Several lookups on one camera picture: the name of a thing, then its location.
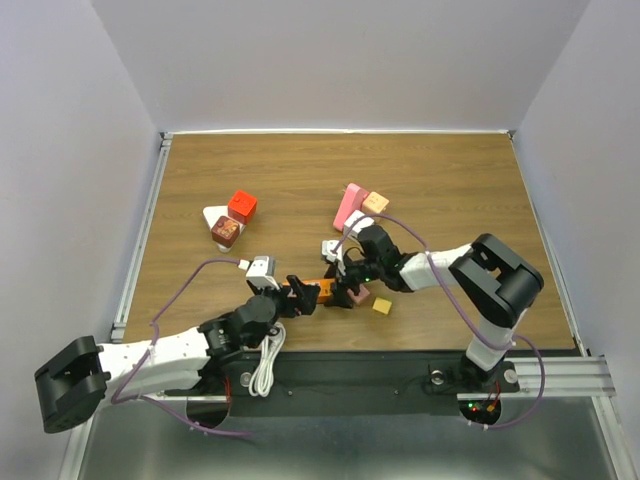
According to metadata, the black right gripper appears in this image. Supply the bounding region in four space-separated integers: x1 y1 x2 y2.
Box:
322 253 383 309

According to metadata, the orange power strip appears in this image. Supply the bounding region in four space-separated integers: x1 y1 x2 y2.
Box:
301 278 334 304

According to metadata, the pink cube socket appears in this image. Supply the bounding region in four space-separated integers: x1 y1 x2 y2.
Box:
347 285 370 306

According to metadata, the yellow green cube socket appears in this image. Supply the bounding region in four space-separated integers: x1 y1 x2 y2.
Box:
372 297 393 315

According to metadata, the white cube socket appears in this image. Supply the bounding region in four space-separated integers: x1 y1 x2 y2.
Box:
343 210 375 240

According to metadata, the pink triangular socket adapter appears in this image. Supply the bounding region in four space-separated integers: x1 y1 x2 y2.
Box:
332 183 369 231

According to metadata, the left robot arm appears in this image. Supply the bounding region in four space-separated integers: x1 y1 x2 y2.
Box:
34 275 321 434

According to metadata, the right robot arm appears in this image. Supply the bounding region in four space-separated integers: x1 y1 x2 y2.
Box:
321 224 544 390

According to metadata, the beige dragon cube socket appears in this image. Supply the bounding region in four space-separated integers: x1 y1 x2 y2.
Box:
361 191 389 214

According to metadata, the dark red cube socket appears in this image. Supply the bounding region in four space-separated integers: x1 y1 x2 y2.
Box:
211 215 241 248

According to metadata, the bright red cube socket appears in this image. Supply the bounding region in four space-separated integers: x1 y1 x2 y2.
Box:
227 190 258 225

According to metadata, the white power strip base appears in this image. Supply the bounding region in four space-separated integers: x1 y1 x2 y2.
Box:
202 206 245 253

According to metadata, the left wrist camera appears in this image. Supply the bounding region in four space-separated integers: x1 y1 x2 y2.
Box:
238 256 280 290

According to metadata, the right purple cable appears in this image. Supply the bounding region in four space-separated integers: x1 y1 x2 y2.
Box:
332 214 547 432

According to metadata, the purple cable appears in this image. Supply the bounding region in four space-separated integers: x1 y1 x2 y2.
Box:
332 214 547 432
110 257 254 439

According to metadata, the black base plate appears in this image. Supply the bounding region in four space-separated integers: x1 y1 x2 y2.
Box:
99 349 521 419

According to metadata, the white power cord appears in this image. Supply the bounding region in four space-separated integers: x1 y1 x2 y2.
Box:
248 322 288 398

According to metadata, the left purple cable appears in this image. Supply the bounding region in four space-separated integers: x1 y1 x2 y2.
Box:
110 257 254 439

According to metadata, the aluminium rail frame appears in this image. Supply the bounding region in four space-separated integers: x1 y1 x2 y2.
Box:
58 130 176 480

